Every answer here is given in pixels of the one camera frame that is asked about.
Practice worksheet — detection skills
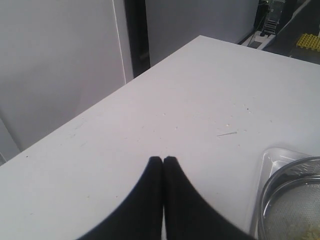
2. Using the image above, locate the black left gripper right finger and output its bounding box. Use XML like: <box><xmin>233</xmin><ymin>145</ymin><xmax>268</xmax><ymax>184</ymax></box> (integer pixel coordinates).
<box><xmin>163</xmin><ymin>156</ymin><xmax>254</xmax><ymax>240</ymax></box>

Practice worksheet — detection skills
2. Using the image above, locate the round stainless steel sieve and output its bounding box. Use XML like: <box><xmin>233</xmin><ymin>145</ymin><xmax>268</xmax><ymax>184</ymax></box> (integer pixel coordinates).
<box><xmin>257</xmin><ymin>157</ymin><xmax>320</xmax><ymax>240</ymax></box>

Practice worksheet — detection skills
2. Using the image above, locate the yellow grain powder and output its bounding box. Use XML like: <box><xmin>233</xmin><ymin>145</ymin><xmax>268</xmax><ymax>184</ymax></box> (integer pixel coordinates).
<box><xmin>299</xmin><ymin>224</ymin><xmax>320</xmax><ymax>240</ymax></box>

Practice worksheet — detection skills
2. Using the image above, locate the white plastic tray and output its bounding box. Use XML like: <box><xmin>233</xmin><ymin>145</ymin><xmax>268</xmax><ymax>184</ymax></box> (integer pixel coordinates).
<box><xmin>249</xmin><ymin>147</ymin><xmax>320</xmax><ymax>240</ymax></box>

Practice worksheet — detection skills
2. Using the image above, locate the grey background equipment rack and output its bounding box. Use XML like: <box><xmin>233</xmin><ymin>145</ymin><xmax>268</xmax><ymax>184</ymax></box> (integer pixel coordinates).
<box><xmin>260</xmin><ymin>0</ymin><xmax>286</xmax><ymax>36</ymax></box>

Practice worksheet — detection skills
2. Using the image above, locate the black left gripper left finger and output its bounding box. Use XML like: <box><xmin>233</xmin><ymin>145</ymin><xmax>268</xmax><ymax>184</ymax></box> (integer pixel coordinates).
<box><xmin>80</xmin><ymin>156</ymin><xmax>163</xmax><ymax>240</ymax></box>

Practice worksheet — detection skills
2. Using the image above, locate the yellow plastic grid crate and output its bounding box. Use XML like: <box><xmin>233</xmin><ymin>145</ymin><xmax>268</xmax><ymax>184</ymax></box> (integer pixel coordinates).
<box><xmin>296</xmin><ymin>33</ymin><xmax>320</xmax><ymax>52</ymax></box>

